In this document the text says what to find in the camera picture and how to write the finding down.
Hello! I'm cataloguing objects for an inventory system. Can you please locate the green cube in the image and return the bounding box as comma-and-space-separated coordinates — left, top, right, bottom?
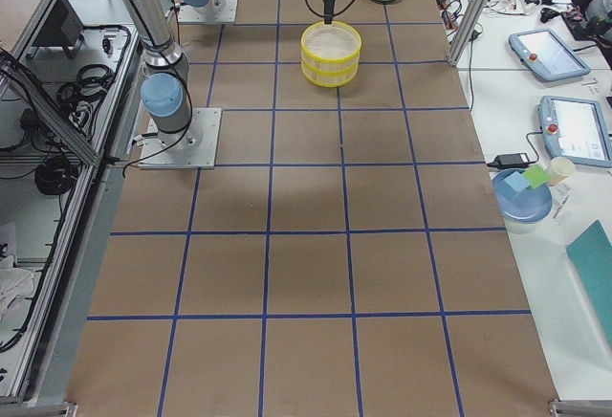
521, 165, 550, 189

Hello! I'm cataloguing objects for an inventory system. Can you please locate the beige cup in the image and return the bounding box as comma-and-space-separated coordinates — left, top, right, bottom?
546, 156, 576, 187

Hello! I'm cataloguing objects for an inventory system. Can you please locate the yellow steamer layer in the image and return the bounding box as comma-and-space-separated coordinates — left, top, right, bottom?
300, 59, 359, 88
300, 21, 362, 65

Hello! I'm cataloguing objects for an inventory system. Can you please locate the aluminium frame post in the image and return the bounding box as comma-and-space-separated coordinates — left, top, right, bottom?
448, 0, 488, 67

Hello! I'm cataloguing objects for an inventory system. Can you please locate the black power adapter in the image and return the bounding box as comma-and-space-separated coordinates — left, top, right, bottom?
487, 153, 532, 170

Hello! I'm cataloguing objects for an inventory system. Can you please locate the black monitor box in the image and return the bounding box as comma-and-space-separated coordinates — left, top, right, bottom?
33, 0, 84, 59

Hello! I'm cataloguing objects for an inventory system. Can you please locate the blue plate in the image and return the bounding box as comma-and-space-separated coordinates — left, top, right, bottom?
492, 168, 553, 224

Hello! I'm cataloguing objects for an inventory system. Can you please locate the upper blue teach pendant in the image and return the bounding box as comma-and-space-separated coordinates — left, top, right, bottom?
508, 29, 591, 82

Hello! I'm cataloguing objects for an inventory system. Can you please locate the lower blue teach pendant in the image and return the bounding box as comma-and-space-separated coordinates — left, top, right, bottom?
537, 96, 611, 168

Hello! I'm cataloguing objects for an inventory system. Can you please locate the light blue cube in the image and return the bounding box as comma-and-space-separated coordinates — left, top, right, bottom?
501, 171, 530, 197

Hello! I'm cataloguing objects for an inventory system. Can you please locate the blue teach pendant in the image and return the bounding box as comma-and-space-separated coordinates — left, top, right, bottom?
508, 29, 591, 82
537, 96, 611, 168

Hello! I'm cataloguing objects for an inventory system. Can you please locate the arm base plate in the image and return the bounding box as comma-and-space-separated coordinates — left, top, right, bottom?
138, 108, 222, 169
179, 0, 238, 25

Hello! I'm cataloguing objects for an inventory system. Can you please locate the teal board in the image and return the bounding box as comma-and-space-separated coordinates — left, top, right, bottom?
566, 220, 611, 342

